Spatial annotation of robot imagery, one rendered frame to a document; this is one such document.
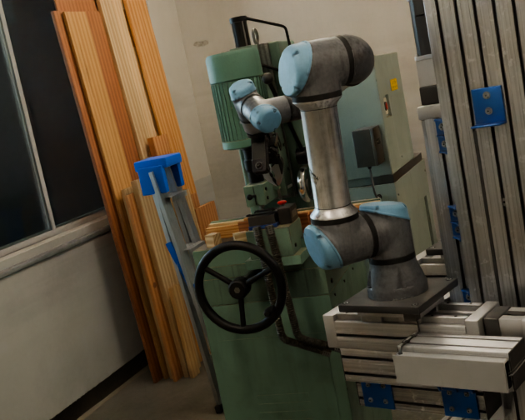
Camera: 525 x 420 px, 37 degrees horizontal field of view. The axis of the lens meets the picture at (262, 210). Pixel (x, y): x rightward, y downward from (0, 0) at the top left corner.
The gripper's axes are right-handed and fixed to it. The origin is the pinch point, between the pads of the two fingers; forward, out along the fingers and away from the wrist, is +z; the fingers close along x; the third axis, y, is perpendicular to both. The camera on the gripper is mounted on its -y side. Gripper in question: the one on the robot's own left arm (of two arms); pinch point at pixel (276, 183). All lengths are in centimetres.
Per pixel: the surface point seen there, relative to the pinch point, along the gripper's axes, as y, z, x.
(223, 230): 7.3, 22.2, 27.2
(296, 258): -17.7, 15.3, -4.1
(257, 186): 10.8, 8.2, 11.0
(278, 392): -33, 60, 13
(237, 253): -8.7, 18.8, 18.0
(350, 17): 244, 76, 15
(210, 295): -15.2, 29.9, 30.1
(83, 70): 133, 16, 126
